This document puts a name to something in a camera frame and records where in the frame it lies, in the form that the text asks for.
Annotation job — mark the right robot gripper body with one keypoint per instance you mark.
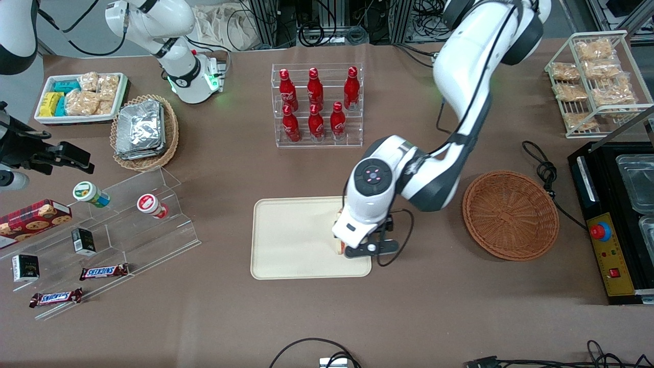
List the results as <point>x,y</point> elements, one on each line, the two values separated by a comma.
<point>24,148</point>

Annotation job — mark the triangular sandwich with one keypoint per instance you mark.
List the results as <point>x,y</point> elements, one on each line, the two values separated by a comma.
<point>339,248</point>

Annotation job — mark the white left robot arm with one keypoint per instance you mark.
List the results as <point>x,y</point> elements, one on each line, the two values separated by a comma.
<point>460,61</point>

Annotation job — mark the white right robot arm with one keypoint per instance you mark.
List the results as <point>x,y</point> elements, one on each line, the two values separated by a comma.
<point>153,20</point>

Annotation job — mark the beige plastic tray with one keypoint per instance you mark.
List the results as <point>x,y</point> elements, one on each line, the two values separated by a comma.
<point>296,237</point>

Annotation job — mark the light oval wicker basket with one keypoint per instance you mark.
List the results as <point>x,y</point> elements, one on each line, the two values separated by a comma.
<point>171,133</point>

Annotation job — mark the round brown wicker basket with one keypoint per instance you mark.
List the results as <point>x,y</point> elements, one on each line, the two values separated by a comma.
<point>511,217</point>

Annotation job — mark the cup with green lid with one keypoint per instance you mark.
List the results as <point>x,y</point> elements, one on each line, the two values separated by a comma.
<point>84,190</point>

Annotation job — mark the white rectangular snack bin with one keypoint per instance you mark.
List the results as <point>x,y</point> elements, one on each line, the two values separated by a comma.
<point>76,119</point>

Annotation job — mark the teal snack packet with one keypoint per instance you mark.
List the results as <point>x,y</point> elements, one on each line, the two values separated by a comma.
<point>61,107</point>
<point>66,86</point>

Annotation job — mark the clear bag of crackers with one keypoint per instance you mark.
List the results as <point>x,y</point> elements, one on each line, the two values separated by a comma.
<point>89,82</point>
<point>82,103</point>
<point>104,107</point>
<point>108,87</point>

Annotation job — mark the yellow snack packet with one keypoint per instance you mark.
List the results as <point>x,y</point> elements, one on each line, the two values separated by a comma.
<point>50,104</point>

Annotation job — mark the stack of silver foil packs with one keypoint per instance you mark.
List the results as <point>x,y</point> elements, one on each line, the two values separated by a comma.
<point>140,130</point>

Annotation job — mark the red tartan cookie box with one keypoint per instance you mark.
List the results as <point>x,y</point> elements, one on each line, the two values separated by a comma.
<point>30,220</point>

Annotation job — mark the small black carton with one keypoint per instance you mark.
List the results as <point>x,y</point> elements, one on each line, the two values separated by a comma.
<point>25,268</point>
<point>83,242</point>

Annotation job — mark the cup with red lid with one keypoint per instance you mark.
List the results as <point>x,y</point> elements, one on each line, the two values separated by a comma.
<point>148,203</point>

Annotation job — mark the clear acrylic bottle rack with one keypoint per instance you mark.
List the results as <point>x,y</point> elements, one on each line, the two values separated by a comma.
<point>352,138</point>

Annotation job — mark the red cola bottle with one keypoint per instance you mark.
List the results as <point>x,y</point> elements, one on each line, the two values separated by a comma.
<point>287,89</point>
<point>316,127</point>
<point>290,128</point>
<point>315,89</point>
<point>337,125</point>
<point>351,92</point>

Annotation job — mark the clear acrylic stepped shelf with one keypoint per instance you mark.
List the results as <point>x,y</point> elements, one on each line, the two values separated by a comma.
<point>153,240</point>

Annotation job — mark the Snickers chocolate bar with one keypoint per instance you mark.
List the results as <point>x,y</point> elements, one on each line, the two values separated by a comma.
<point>103,272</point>
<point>56,297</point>

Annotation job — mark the silver connector box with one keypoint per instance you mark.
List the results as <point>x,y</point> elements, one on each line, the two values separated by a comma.
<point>333,363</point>

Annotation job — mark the beige cloth bag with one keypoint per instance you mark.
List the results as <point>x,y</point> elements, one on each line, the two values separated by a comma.
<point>225,25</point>

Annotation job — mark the clear bag of pastries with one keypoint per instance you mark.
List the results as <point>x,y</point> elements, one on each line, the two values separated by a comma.
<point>567,71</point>
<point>594,49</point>
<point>613,93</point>
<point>572,92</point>
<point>580,121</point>
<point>602,69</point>

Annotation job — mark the black appliance with yellow panel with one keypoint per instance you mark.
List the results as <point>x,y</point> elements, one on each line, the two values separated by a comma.
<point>613,266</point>

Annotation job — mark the clear plastic container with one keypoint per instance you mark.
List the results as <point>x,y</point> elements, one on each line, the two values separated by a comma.
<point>648,232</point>
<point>638,186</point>

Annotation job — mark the grey metal bar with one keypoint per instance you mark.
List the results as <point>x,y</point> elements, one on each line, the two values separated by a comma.
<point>631,121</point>

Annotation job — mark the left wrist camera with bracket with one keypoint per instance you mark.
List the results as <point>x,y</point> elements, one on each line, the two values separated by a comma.
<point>380,248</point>

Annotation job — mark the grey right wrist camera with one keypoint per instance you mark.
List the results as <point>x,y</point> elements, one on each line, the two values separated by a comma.
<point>13,180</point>

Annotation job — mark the aluminium frame post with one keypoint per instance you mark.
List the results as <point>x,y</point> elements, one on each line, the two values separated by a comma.
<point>401,20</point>
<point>268,23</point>

